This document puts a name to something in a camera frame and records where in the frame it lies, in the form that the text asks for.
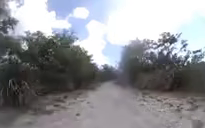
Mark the pale dirt path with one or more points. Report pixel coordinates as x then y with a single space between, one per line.
106 106

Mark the row of trees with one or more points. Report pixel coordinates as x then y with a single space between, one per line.
40 63
166 66

